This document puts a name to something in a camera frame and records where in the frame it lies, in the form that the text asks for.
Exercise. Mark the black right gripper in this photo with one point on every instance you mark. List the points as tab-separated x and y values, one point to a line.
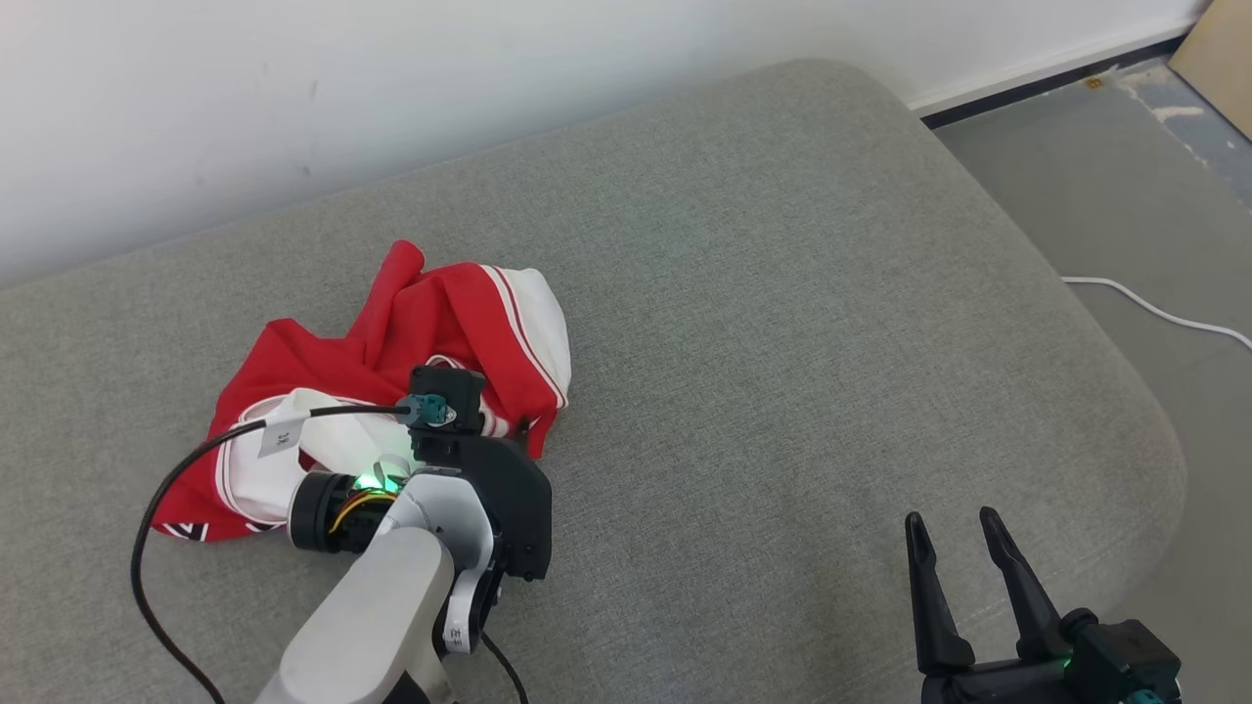
1007	684

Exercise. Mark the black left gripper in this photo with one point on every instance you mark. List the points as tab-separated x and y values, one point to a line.
518	508

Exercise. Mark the red white polo shirt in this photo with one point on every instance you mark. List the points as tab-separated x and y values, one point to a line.
460	313

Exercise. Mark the light wooden board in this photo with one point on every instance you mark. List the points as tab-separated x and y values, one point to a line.
1218	49

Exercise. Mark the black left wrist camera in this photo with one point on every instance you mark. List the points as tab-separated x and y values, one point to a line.
452	383

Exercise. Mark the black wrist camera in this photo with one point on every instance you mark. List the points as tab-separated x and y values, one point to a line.
452	383
1125	650

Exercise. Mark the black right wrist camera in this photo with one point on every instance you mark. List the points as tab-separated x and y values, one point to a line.
1125	650

